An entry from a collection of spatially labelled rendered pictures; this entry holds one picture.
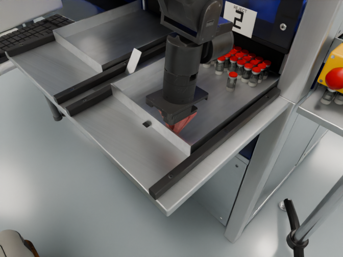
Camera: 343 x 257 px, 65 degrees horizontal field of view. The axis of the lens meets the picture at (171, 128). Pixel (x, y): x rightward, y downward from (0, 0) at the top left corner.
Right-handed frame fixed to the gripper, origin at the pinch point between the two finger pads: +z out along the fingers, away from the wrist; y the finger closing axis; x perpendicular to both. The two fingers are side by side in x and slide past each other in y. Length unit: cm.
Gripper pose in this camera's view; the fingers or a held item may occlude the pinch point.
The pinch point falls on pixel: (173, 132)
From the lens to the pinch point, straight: 54.2
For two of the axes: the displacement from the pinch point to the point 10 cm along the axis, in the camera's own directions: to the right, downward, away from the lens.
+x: -6.9, -5.3, 4.9
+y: 7.2, -4.1, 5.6
